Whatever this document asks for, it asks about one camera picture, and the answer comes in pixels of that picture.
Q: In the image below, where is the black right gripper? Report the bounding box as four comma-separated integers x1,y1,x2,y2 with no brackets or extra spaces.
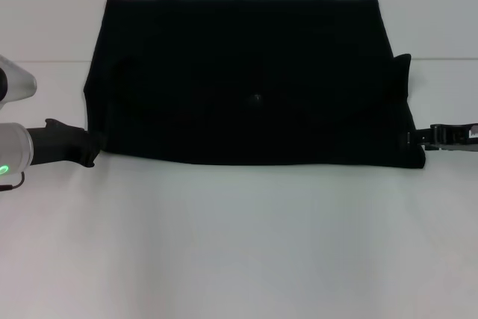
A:
405,122,478,152

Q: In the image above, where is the black T-shirt with white print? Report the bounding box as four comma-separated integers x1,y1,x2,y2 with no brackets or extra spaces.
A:
81,0,427,170

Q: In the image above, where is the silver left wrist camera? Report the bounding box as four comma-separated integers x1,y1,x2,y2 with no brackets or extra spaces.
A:
0,54,38,106

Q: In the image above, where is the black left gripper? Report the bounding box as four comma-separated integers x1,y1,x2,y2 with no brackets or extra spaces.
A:
25,118,102,169

